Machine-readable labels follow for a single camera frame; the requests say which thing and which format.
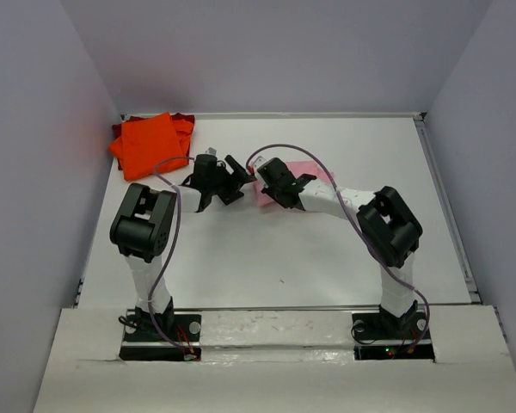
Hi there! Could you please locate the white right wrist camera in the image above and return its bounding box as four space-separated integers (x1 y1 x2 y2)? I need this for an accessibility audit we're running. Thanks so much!
247 156 268 176

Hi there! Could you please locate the orange folded t shirt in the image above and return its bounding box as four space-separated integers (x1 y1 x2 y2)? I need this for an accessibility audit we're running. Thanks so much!
107 111 195 182

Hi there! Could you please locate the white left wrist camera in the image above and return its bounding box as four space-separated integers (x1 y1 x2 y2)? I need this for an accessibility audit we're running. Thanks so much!
204 147 217 157

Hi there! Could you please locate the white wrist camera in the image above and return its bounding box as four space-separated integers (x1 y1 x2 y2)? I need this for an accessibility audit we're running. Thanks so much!
204 147 217 157
247 156 268 176

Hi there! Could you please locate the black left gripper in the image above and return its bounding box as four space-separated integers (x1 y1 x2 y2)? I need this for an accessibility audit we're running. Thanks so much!
206 156 255 206

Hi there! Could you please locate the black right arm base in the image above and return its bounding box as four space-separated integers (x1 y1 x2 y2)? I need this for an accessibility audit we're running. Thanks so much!
350 311 435 361

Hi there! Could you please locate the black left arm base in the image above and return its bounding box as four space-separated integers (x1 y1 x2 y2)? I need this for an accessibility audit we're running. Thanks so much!
119 311 202 362

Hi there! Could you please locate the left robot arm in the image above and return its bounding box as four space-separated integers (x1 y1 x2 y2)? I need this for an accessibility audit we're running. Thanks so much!
109 151 255 348

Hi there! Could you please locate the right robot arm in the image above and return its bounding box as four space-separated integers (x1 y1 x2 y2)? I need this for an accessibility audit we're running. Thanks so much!
250 156 423 337

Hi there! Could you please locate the pink t shirt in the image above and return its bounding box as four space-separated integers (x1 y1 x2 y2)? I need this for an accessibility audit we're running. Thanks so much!
255 161 336 212

